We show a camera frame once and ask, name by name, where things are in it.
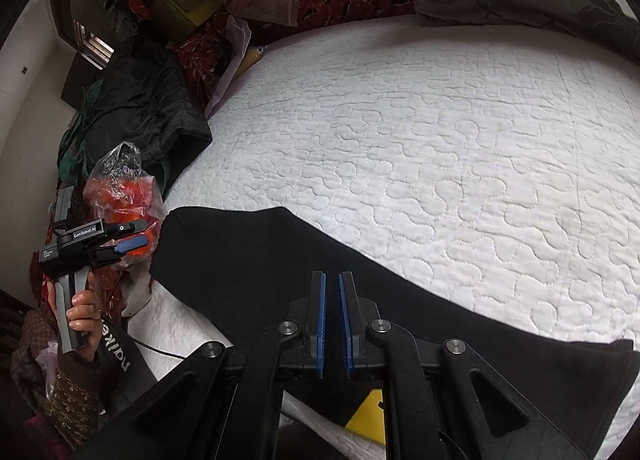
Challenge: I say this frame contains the person's left hand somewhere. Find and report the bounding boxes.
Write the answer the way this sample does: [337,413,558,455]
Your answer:
[66,271,103,355]

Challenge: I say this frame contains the person's left forearm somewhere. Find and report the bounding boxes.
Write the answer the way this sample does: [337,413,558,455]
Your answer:
[10,307,108,451]

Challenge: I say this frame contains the white quilted bedspread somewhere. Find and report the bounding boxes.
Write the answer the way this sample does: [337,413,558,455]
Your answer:
[115,22,640,460]

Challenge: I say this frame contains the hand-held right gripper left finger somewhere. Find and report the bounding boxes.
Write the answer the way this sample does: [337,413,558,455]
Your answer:
[75,271,328,460]

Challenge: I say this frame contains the plastic bag with orange contents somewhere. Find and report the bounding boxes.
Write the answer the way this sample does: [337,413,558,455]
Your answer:
[82,141,168,271]

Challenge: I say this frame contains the black pants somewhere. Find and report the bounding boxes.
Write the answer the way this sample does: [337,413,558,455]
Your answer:
[150,206,636,460]

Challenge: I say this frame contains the black lettered strap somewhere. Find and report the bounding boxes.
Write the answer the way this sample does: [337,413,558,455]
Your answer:
[97,317,161,408]

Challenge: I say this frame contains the black cable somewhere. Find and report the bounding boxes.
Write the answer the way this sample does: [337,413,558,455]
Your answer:
[131,337,193,358]

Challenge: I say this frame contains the cardboard box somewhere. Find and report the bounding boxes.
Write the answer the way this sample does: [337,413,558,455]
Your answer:
[152,0,231,43]

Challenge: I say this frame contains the dark green jacket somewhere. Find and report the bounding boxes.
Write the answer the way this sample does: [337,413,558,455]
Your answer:
[57,34,213,201]

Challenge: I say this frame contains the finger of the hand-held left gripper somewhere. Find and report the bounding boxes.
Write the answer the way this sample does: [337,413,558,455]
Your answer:
[92,235,151,265]
[104,220,149,241]

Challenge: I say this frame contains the red patterned cloth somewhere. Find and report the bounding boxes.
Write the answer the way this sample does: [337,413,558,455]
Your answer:
[175,20,238,108]

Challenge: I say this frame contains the yellow paper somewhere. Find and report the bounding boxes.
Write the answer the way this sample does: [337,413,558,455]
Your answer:
[345,387,386,447]

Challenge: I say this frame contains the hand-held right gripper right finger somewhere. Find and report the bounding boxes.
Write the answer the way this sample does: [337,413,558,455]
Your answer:
[338,271,588,460]

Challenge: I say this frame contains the window with wooden frame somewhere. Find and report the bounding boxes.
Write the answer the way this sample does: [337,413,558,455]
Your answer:
[49,0,136,74]

